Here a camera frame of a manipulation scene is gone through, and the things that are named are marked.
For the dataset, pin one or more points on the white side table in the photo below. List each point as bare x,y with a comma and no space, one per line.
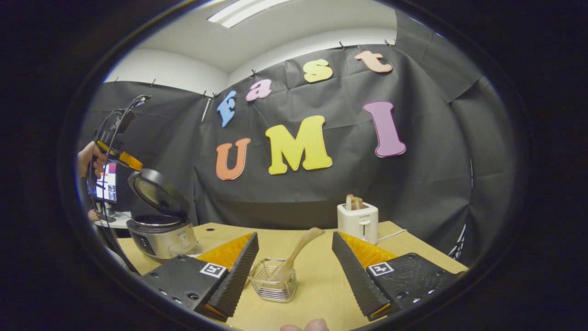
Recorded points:
120,223

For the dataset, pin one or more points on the wooden spoon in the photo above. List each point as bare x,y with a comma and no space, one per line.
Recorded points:
298,250

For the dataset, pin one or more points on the ceiling light panel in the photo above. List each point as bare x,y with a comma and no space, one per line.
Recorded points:
248,11

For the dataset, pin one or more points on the black silver rice cooker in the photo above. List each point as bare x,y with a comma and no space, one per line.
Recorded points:
161,239

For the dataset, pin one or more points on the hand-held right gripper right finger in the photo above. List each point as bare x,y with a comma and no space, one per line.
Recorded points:
356,276

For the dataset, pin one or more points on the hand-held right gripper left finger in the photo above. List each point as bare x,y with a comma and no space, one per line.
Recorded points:
236,276

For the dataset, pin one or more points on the brown bread slice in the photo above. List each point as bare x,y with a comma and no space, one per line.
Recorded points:
353,202

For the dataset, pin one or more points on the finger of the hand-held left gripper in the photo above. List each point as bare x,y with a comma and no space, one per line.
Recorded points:
128,161

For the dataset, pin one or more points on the black backdrop cloth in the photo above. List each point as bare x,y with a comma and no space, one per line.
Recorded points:
413,184

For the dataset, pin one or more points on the computer monitor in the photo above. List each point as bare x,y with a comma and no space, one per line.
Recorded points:
109,184

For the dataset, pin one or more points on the white toaster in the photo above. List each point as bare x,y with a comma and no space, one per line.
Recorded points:
356,225

